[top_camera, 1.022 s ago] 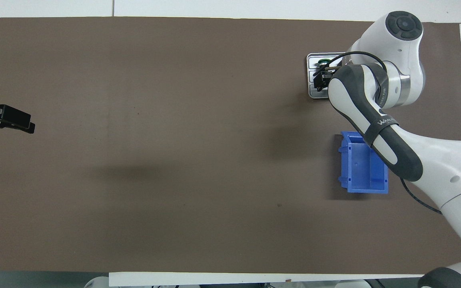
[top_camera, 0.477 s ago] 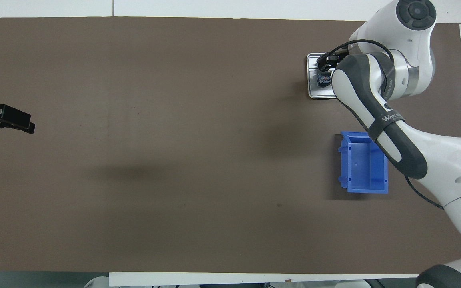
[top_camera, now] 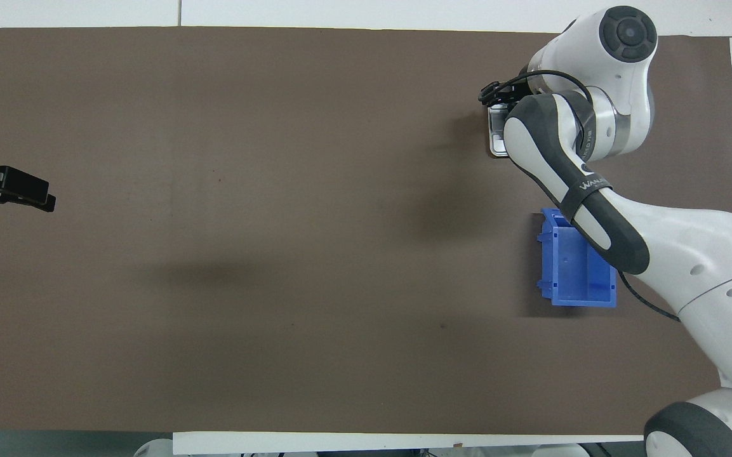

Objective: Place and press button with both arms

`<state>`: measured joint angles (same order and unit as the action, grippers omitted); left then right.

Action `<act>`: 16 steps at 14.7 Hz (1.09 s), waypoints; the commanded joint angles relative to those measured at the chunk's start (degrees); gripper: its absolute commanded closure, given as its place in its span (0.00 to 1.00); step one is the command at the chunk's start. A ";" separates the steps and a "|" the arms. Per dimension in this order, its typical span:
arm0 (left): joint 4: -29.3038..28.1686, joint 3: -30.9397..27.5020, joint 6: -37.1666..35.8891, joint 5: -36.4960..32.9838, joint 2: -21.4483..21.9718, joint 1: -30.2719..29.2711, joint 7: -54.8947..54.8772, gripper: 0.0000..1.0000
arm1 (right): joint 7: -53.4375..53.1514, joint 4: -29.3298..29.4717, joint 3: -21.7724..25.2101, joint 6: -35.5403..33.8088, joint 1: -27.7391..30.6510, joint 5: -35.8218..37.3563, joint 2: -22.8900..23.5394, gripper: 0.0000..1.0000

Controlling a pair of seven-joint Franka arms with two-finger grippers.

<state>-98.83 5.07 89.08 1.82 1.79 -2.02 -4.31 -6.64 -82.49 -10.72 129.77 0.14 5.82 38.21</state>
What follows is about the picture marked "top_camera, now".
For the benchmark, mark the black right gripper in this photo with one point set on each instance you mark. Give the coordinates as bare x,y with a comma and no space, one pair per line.
513,94

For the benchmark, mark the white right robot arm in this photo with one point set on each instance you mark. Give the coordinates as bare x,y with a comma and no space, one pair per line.
689,254

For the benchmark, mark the grey metal tray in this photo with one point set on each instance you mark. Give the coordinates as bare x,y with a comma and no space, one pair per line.
498,143

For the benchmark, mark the blue plastic storage bin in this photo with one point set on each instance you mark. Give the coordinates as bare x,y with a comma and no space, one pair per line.
569,273

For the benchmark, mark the brown paper table mat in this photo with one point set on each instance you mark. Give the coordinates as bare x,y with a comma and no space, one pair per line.
277,254

